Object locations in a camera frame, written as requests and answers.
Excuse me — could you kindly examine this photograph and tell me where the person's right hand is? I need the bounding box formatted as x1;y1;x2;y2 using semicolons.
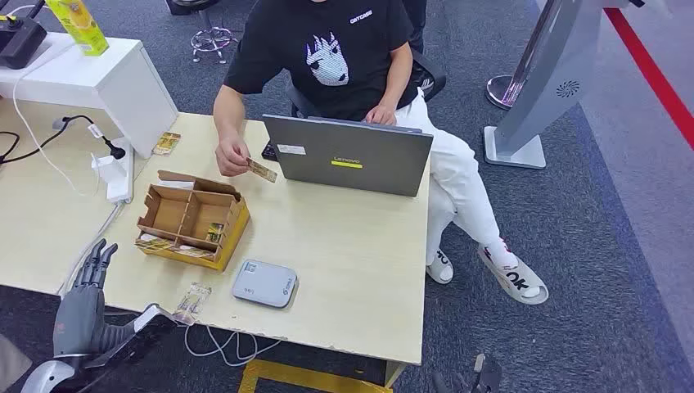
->
214;133;251;178

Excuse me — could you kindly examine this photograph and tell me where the person's left hand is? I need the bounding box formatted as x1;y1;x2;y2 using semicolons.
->
364;102;398;127

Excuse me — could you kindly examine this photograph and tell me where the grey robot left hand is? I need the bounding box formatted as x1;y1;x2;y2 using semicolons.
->
52;238;119;358

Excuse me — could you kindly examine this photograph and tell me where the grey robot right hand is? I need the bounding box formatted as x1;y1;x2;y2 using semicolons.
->
432;354;503;393

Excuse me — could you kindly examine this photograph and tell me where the yellow ID card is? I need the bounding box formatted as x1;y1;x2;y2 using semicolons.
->
246;157;278;184

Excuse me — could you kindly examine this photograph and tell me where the person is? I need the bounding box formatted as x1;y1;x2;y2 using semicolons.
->
212;0;550;306

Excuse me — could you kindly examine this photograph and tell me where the clear plastic card sleeve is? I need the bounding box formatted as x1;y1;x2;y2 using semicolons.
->
173;282;213;327

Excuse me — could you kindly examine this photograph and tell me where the grey card reader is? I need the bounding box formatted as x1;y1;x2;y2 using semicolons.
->
232;259;299;309

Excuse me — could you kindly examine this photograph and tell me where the grey Lenovo laptop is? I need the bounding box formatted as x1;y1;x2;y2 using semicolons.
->
262;114;435;198

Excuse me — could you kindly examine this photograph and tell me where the black office chair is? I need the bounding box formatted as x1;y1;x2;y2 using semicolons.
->
286;0;448;118

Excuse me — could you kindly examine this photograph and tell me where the cardboard organizer box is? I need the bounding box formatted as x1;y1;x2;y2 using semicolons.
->
135;169;251;273

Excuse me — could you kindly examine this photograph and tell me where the white slide sandal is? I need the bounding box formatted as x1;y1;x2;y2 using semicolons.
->
425;246;455;285
476;241;550;306

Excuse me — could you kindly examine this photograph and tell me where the white power strip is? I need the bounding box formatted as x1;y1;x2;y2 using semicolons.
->
91;136;135;205

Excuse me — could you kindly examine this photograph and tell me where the chrome base stool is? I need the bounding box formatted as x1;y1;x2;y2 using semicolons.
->
164;0;240;65

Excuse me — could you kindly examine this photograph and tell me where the white power adapter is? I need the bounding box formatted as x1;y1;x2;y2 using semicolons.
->
90;153;127;188

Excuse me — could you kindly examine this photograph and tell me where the white cabinet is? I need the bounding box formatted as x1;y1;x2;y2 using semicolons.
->
0;31;180;160

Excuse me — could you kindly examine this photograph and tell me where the grey kiosk stand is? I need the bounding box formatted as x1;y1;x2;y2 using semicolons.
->
483;0;647;170

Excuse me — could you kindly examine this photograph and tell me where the yellow green carton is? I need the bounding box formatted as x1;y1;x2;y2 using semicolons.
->
44;0;110;57

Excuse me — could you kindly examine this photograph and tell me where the black desktop device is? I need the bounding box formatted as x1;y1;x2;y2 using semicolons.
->
0;0;49;70

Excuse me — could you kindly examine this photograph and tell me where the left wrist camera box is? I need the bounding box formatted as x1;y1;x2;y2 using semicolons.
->
133;303;178;333

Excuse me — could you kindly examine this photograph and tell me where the grey power strip cord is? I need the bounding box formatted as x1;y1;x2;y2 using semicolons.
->
56;201;127;300

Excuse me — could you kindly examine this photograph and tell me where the black plug with cable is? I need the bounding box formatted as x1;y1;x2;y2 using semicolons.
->
0;114;127;165

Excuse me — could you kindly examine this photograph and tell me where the chrome stanchion post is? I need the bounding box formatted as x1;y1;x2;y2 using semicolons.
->
486;0;562;111

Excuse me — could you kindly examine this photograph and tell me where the looped white cable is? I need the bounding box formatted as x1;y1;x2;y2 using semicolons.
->
183;324;283;368

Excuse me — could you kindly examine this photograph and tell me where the yellow metal frame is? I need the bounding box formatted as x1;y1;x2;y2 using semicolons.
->
237;359;394;393

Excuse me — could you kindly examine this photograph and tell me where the black cable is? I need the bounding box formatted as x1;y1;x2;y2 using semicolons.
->
0;131;21;164

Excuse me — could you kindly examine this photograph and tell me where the thin white cable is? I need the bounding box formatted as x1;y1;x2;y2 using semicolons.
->
7;4;101;197

